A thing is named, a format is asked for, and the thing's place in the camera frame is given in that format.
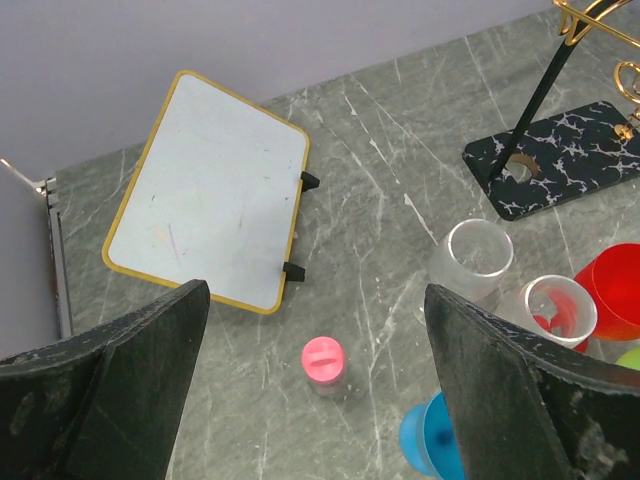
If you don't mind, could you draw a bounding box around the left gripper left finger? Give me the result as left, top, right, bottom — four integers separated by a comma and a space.
1, 280, 210, 479

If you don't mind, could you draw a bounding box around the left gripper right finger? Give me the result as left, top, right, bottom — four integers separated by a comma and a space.
424, 284, 639, 479

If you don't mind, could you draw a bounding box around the blue plastic wine glass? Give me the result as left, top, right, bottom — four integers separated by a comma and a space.
398, 391, 465, 480

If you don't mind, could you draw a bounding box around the gold wine glass rack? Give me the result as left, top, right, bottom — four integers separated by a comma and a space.
462, 1, 639, 221

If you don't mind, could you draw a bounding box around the front clear wine glass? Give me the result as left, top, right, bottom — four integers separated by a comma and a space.
495, 275, 598, 349

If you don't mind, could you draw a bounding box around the clear wine glass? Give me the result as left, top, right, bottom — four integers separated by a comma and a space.
495, 275, 598, 349
428, 218, 514, 302

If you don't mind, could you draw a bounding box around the green plastic wine glass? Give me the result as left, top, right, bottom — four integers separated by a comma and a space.
616, 347, 640, 371

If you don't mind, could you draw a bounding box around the rear clear wine glass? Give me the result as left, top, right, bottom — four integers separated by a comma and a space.
428, 218, 514, 302

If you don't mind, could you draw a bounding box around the red plastic wine glass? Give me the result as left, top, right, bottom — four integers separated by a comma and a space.
575, 243, 639, 341

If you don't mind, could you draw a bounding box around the pink capped small bottle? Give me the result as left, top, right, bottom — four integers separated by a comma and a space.
300, 336, 347, 397

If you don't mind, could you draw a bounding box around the gold framed whiteboard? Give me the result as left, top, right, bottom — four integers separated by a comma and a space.
102, 70, 315, 315

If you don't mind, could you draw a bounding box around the metal corner bracket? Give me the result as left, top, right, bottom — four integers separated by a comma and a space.
1, 159, 72, 356

